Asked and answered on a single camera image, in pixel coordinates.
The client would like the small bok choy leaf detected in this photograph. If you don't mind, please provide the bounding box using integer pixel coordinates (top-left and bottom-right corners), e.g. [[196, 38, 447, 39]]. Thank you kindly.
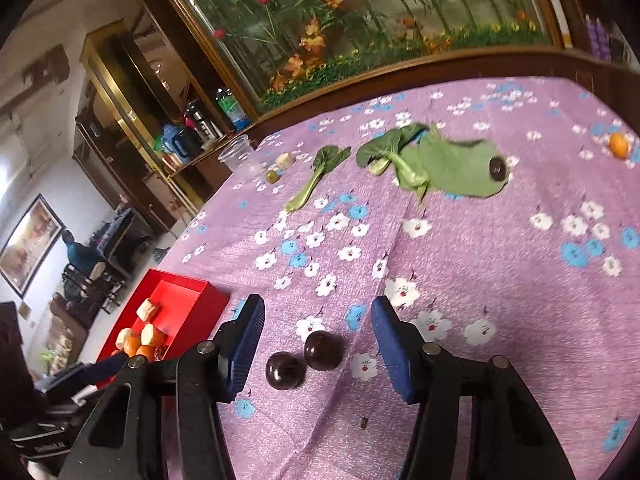
[[285, 145, 352, 213]]

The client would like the large bok choy leaf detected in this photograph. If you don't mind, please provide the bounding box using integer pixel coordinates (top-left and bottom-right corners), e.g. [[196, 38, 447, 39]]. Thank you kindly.
[[395, 127, 512, 206]]

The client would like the framed wall picture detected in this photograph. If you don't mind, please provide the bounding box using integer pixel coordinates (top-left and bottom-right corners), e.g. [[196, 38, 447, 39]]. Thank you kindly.
[[0, 194, 66, 298]]

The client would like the blue water bottle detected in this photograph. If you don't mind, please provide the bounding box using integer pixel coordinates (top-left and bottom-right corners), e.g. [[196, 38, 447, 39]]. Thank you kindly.
[[216, 87, 251, 132]]

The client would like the dark chair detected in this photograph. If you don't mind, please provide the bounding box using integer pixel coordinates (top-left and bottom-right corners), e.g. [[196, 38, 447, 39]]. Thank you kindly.
[[62, 260, 123, 316]]

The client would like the dark wooden headboard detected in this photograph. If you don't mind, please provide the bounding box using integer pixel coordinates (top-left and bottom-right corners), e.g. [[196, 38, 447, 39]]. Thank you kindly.
[[245, 47, 640, 146]]

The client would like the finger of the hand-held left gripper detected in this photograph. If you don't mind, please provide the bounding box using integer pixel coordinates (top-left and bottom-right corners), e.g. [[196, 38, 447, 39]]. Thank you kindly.
[[34, 354, 128, 394], [46, 385, 103, 414]]

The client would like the clear plastic cup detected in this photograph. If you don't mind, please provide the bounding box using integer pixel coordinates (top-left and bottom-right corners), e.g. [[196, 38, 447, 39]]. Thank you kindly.
[[218, 135, 263, 181]]

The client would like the framed flower display panel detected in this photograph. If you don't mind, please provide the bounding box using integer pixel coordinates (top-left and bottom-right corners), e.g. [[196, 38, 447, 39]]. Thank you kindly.
[[145, 0, 571, 116]]

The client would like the steel thermos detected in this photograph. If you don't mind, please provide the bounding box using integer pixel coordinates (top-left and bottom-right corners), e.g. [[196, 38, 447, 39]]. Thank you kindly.
[[186, 100, 223, 143]]

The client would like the dark green bok choy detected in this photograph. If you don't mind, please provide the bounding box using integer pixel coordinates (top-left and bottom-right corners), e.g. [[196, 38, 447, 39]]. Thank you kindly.
[[356, 122, 431, 176]]

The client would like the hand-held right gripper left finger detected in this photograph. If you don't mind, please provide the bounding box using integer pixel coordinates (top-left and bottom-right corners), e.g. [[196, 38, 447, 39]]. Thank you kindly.
[[57, 294, 266, 480]]

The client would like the red box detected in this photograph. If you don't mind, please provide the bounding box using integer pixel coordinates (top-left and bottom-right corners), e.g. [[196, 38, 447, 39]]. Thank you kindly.
[[95, 268, 232, 367]]

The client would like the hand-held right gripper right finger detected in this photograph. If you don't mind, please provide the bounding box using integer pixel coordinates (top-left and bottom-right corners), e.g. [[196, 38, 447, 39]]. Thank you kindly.
[[371, 296, 578, 480]]

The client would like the blue jug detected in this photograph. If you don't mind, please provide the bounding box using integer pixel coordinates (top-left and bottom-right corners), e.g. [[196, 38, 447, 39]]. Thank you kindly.
[[162, 124, 201, 165]]

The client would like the gold framed glass cabinet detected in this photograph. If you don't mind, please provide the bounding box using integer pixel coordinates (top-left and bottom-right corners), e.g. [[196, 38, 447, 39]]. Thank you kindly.
[[72, 20, 236, 233]]

